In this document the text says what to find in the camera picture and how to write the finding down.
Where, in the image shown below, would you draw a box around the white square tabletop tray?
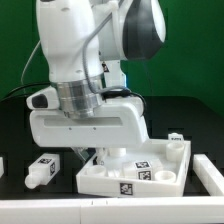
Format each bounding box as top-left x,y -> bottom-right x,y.
76,139 -> 191,198

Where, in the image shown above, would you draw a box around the white left fence piece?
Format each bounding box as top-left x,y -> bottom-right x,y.
0,157 -> 4,178

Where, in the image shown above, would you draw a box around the black cables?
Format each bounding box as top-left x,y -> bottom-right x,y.
0,81 -> 51,103

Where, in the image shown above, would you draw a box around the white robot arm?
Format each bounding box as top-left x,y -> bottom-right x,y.
27,0 -> 166,151

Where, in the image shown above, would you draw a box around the grey cable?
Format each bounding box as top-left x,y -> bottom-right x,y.
19,39 -> 42,88

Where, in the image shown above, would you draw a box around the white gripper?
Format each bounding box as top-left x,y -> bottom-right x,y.
30,98 -> 149,165

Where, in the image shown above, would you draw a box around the white front fence bar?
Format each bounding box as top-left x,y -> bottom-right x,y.
0,196 -> 224,224

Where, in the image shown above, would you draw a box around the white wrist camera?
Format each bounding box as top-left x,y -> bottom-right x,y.
26,86 -> 60,110

